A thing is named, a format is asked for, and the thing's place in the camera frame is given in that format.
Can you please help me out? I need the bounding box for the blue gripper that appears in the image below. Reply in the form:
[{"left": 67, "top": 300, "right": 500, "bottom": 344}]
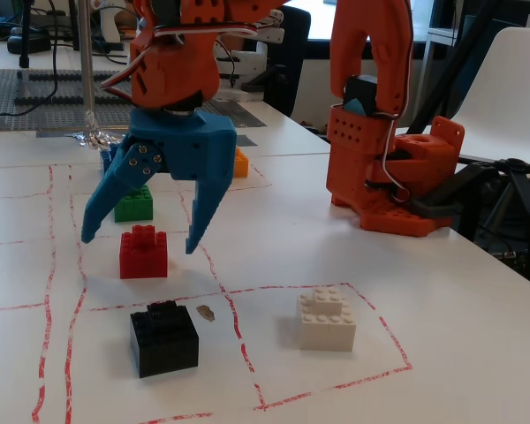
[{"left": 80, "top": 109, "right": 239, "bottom": 255}]

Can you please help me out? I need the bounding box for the red brick block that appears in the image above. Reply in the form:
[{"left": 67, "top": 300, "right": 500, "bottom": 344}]
[{"left": 119, "top": 224, "right": 169, "bottom": 280}]

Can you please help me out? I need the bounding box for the green brick block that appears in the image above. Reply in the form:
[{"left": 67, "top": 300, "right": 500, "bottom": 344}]
[{"left": 113, "top": 185, "right": 155, "bottom": 223}]

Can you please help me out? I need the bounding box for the blue brick block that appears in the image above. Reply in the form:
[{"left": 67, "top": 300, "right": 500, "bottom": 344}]
[{"left": 100, "top": 148, "right": 118, "bottom": 176}]

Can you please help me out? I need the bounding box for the orange yellow brick block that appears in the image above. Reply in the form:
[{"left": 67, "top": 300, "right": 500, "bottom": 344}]
[{"left": 232, "top": 147, "right": 251, "bottom": 178}]

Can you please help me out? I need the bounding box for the black brick block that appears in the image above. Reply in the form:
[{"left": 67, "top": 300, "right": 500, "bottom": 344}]
[{"left": 129, "top": 299, "right": 200, "bottom": 379}]

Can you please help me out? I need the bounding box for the white brick block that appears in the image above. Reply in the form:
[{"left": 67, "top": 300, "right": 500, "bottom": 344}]
[{"left": 297, "top": 285, "right": 358, "bottom": 352}]

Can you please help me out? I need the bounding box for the crumpled aluminium foil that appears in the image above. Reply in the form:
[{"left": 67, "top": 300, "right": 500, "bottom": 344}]
[{"left": 65, "top": 110, "right": 132, "bottom": 150}]

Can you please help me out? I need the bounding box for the grey tape strip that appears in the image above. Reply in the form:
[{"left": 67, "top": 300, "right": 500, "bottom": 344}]
[{"left": 35, "top": 125, "right": 132, "bottom": 139}]

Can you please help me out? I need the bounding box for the grey studded baseplate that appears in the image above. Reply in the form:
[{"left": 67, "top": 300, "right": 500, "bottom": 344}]
[{"left": 0, "top": 68, "right": 231, "bottom": 133}]

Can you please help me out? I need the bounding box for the metal pole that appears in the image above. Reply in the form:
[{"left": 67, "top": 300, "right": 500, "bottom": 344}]
[{"left": 78, "top": 0, "right": 96, "bottom": 133}]

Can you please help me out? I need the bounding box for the black office chair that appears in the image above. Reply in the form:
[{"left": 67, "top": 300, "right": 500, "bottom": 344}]
[{"left": 263, "top": 5, "right": 313, "bottom": 118}]

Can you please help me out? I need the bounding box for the black desk device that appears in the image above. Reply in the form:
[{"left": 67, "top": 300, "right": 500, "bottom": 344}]
[{"left": 7, "top": 27, "right": 52, "bottom": 56}]

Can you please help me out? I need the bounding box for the black table clamp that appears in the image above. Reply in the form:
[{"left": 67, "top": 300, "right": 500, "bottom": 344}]
[{"left": 407, "top": 158, "right": 530, "bottom": 221}]

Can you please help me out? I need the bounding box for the black metal stand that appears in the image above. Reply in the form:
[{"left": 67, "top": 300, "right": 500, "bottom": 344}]
[{"left": 470, "top": 158, "right": 530, "bottom": 279}]

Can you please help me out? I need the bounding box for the white plastic chair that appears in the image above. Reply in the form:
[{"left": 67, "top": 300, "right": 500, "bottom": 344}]
[{"left": 458, "top": 26, "right": 530, "bottom": 167}]

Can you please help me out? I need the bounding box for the silver duct tape strip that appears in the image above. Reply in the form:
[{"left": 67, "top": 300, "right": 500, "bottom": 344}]
[{"left": 204, "top": 99, "right": 269, "bottom": 130}]

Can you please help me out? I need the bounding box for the dark grey brick frame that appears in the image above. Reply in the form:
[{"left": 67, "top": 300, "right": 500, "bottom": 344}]
[{"left": 13, "top": 72, "right": 136, "bottom": 107}]

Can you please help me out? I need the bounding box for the black cable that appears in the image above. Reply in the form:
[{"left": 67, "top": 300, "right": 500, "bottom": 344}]
[{"left": 0, "top": 30, "right": 59, "bottom": 119}]

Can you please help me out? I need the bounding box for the white printed handle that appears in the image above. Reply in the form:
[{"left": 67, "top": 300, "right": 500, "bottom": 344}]
[{"left": 97, "top": 0, "right": 125, "bottom": 44}]

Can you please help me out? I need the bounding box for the black upright post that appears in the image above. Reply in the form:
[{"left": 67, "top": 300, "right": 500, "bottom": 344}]
[{"left": 19, "top": 0, "right": 32, "bottom": 69}]

